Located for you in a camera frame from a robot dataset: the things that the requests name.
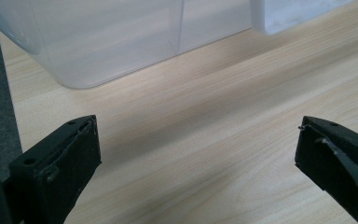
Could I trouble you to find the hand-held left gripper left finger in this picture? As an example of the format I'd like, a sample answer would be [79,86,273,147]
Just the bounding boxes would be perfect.
[8,114,103,224]

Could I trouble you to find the clear plastic storage bin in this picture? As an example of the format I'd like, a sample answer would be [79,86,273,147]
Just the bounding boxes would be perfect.
[0,0,252,90]

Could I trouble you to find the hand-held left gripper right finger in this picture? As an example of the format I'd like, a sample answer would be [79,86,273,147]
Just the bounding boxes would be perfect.
[294,115,358,224]

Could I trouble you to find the white translucent plastic container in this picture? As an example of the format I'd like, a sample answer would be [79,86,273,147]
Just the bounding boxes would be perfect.
[249,0,355,35]

